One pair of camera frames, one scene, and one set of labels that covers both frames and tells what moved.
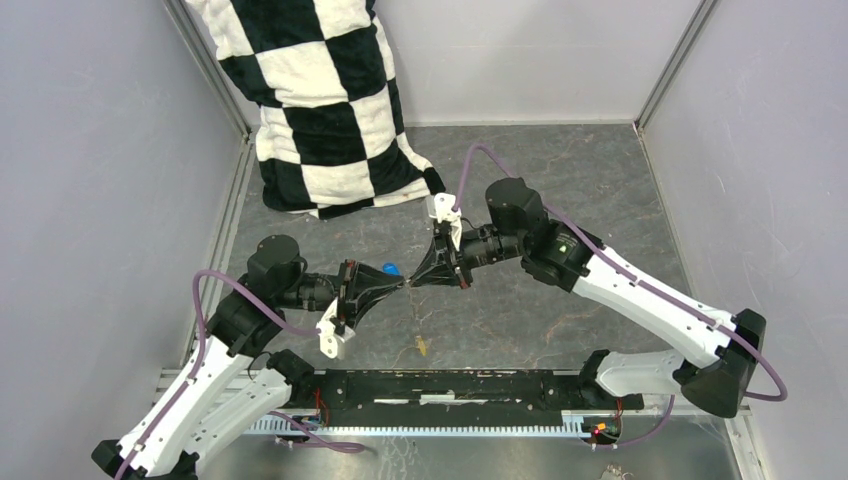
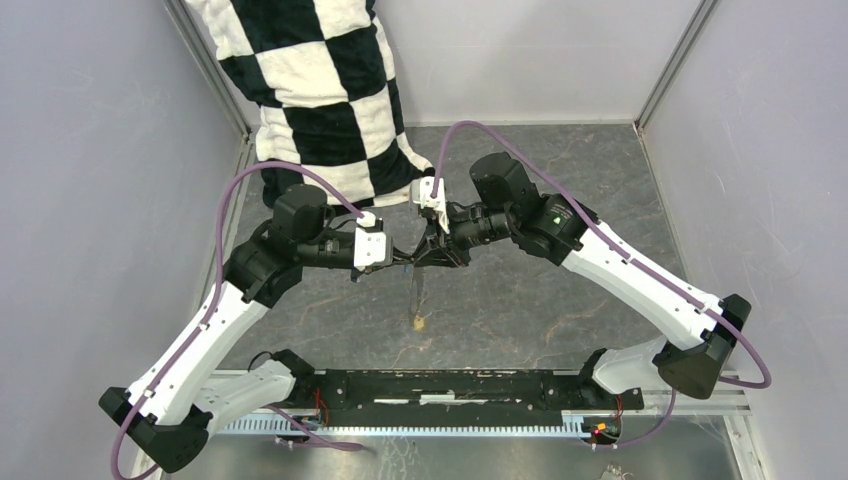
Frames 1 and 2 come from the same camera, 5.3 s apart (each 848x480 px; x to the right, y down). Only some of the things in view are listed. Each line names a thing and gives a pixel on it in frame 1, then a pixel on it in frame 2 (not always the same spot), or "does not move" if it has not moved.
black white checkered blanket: [329, 134] does not move
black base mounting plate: [378, 396] does not move
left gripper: [369, 281] → [398, 257]
